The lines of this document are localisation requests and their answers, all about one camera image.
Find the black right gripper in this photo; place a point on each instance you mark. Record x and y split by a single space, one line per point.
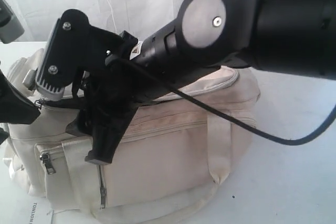
114 91

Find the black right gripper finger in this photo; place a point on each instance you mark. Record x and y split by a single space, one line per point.
15 108

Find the cream duffel bag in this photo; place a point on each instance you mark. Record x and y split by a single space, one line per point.
168 165

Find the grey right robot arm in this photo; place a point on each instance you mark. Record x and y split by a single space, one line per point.
284 36

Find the white printed paper sheet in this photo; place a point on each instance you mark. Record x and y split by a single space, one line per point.
44 213

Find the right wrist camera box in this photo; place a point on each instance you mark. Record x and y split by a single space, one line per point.
62 55

